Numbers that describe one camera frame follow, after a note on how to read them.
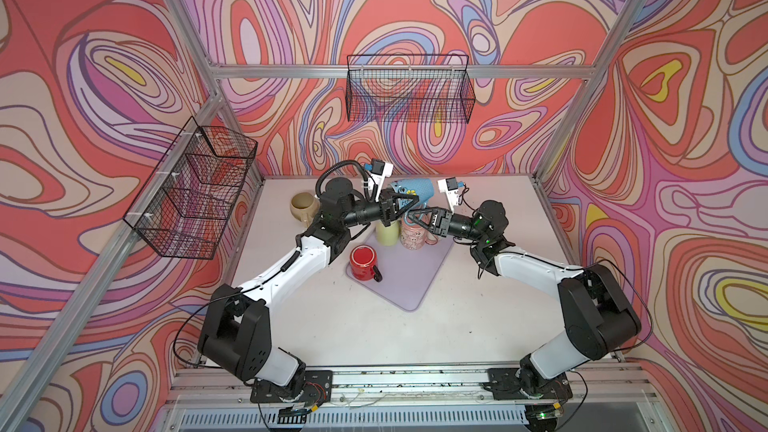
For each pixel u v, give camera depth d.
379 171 0.64
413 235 0.92
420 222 0.73
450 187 0.71
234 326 0.46
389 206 0.64
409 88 0.96
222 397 0.74
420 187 0.71
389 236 0.98
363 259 0.87
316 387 0.72
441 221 0.69
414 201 0.69
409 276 0.94
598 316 0.45
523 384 0.68
